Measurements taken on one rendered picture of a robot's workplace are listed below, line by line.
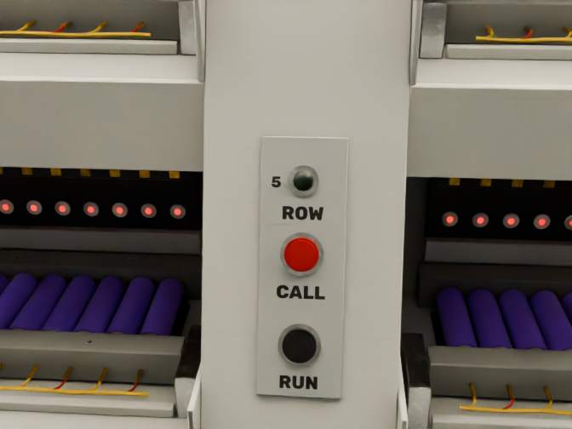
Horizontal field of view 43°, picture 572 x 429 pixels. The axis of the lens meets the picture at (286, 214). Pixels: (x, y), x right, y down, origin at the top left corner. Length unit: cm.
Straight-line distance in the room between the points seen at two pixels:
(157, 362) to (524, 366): 21
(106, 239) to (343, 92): 25
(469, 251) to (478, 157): 17
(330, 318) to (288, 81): 11
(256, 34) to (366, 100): 6
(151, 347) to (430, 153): 19
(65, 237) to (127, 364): 14
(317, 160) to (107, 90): 10
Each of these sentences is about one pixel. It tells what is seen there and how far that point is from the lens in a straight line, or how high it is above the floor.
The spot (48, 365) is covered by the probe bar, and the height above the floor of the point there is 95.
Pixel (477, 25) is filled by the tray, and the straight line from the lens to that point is 42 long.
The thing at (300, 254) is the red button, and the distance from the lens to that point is 33.
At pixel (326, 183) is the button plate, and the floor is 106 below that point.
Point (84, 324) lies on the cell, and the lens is 47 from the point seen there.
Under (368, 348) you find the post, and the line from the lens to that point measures 35.
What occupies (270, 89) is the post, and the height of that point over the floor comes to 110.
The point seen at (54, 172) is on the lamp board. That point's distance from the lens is 52.
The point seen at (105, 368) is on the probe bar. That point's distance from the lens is 44.
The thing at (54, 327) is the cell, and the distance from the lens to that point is 47.
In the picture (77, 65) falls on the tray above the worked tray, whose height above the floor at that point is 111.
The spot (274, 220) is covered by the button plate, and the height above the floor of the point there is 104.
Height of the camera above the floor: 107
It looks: 5 degrees down
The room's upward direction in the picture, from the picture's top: 1 degrees clockwise
